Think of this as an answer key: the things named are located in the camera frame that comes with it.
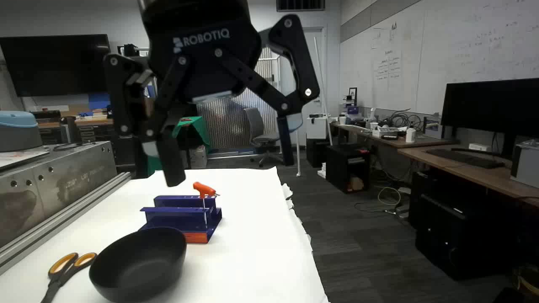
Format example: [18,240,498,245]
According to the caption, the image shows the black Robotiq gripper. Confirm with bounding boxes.
[102,0,319,188]

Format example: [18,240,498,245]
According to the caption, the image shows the black wall television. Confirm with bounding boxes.
[0,34,109,97]

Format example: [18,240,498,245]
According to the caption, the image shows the black under-desk cabinet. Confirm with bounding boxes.
[415,194,516,280]

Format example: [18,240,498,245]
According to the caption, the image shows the black bowl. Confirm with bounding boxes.
[88,228,186,303]

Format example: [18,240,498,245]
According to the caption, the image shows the grey metal machine base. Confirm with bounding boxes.
[0,142,129,272]

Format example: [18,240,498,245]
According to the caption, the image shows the black keyboard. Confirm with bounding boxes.
[425,149,503,169]

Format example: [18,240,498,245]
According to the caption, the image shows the yellow handled scissors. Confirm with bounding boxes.
[40,253,95,303]

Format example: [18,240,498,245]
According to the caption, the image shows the blue and orange tool holder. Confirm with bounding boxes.
[141,196,222,245]

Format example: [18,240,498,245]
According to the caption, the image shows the wooden desk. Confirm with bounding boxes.
[338,125,539,208]

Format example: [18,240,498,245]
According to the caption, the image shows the black computer monitor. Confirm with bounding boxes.
[441,78,539,156]

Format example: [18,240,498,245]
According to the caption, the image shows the orange handled screwdriver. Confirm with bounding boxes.
[191,183,215,199]

